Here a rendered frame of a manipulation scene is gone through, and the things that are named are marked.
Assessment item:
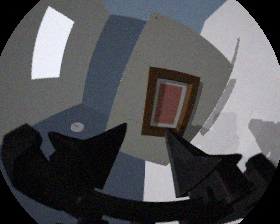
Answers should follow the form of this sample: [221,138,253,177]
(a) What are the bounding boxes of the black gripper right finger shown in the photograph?
[164,128,242,198]

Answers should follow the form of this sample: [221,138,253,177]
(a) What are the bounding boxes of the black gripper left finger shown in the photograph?
[47,123,127,189]

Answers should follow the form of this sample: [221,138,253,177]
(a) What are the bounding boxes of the brown picture frame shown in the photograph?
[141,67,200,137]

